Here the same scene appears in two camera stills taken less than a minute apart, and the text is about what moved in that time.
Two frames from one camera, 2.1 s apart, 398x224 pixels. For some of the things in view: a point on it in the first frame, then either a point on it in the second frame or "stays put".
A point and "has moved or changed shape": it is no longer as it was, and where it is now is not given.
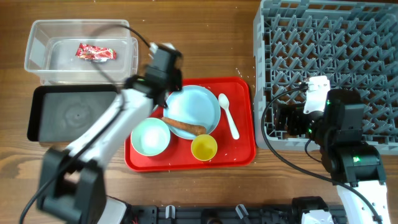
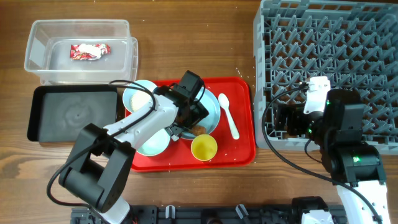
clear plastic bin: [82, 51] stays put
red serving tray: [179, 156] stays put
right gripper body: [298, 122] stays put
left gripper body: [176, 84] -> [197, 113]
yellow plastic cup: [204, 147] stays put
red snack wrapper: [99, 54] has moved or changed shape
